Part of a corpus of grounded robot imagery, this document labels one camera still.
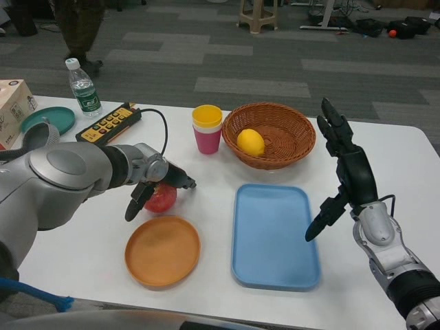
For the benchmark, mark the yellow lemon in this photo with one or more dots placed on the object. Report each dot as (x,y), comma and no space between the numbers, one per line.
(251,142)

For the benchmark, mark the beige red tissue box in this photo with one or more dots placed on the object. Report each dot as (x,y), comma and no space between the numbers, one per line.
(13,110)

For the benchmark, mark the yellow black remote controller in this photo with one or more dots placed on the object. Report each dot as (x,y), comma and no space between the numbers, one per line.
(106,124)

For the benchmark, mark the pink plastic cup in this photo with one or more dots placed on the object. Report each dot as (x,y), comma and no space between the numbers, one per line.
(207,141)

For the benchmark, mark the red apple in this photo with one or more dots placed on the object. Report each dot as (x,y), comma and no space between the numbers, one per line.
(161,201)

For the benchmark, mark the teal round plate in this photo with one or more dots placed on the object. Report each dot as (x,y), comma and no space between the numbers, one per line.
(58,117)

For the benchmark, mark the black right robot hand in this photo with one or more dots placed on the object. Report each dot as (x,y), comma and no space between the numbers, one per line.
(357,175)

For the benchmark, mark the small black bag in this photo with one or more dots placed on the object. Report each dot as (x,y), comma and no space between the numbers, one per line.
(369,27)

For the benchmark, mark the person in dark trousers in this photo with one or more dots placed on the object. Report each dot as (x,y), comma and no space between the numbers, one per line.
(79,27)

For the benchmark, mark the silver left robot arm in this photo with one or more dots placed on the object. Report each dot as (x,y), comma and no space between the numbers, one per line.
(62,175)

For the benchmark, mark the large black bag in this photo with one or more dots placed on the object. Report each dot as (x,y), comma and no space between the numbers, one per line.
(412,27)

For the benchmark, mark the black waste bin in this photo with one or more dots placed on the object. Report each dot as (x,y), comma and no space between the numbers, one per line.
(24,19)

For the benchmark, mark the orange round plate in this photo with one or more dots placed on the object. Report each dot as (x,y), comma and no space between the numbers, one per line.
(161,252)

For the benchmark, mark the blue rectangular tray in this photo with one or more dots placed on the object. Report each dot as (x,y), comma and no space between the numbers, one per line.
(271,240)

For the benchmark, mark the brown wicker basket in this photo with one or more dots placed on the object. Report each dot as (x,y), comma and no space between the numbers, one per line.
(288,137)

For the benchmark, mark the beige plastic stool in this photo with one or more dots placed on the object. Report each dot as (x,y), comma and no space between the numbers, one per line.
(258,13)

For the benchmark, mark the silver robot chest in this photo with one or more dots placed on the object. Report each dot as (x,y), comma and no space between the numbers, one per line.
(103,321)

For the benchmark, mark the grey ribbed curved holder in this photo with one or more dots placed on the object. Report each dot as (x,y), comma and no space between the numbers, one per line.
(51,134)

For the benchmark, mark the clear water bottle green label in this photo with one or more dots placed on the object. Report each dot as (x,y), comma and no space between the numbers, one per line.
(86,93)

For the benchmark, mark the white plastic cup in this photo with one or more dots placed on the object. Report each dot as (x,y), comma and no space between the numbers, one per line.
(201,127)

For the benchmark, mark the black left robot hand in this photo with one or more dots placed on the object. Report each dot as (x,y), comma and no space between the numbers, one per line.
(178,178)

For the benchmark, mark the white standing desk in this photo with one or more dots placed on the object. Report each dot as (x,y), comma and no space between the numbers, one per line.
(323,28)

